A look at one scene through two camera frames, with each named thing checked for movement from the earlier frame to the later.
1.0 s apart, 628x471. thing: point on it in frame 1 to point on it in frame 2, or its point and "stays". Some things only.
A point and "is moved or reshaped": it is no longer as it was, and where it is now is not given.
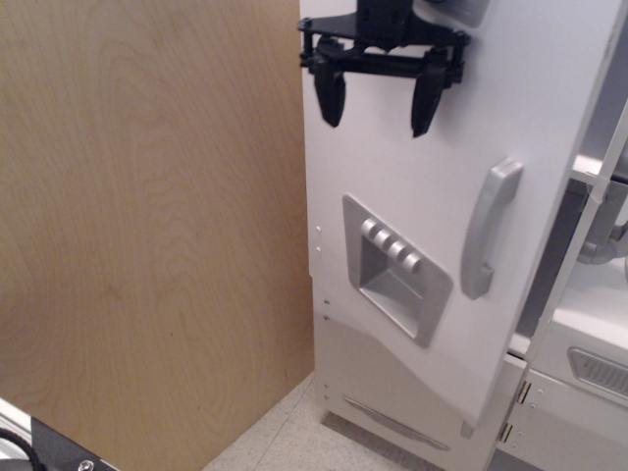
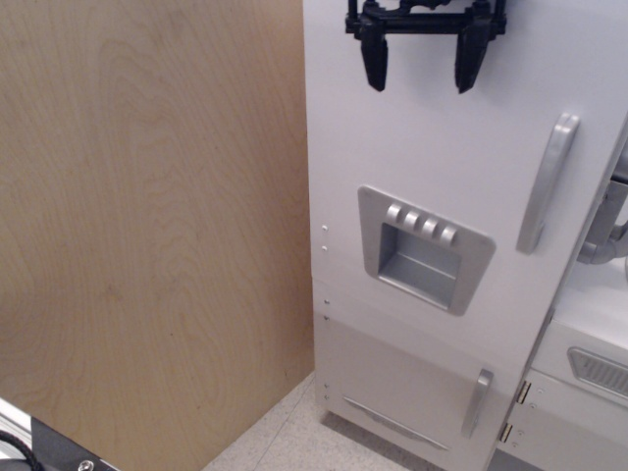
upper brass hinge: (523, 392) stays
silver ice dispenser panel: (392, 275) to (420, 252)
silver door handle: (501, 184) to (551, 165)
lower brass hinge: (506, 432) stays
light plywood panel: (155, 277) stays
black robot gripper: (383, 38) to (476, 27)
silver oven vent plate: (600, 370) stays
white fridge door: (420, 248) is moved or reshaped
